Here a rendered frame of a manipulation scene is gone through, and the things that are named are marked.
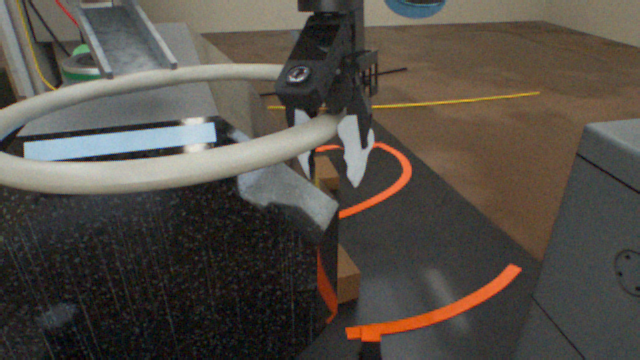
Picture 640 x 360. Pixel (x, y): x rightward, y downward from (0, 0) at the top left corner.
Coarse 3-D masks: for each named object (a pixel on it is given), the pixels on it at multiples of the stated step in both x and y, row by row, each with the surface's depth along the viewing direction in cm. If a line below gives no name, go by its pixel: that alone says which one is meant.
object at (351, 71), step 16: (304, 0) 45; (320, 0) 44; (336, 0) 44; (352, 0) 44; (352, 16) 49; (352, 32) 50; (352, 48) 50; (352, 64) 48; (368, 64) 50; (336, 80) 47; (352, 80) 48; (368, 80) 53; (336, 96) 48; (352, 96) 47; (336, 112) 49
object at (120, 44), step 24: (72, 0) 91; (120, 0) 104; (96, 24) 93; (120, 24) 95; (144, 24) 89; (96, 48) 78; (120, 48) 88; (144, 48) 89; (168, 48) 82; (120, 72) 81
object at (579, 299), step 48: (624, 144) 73; (576, 192) 84; (624, 192) 73; (576, 240) 85; (624, 240) 74; (576, 288) 86; (624, 288) 76; (528, 336) 103; (576, 336) 87; (624, 336) 76
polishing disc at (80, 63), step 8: (72, 56) 113; (80, 56) 113; (88, 56) 113; (64, 64) 106; (72, 64) 106; (80, 64) 106; (88, 64) 106; (72, 72) 104; (80, 72) 103; (88, 72) 103; (96, 72) 103
